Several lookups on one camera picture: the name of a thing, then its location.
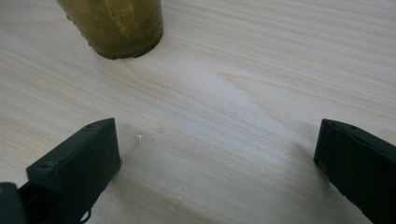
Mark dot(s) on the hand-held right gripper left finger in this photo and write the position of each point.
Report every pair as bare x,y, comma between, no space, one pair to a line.
74,168

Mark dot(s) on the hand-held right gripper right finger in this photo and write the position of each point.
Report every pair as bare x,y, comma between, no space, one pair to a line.
361,168

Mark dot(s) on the olive brown food piece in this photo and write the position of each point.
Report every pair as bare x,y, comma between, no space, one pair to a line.
121,28

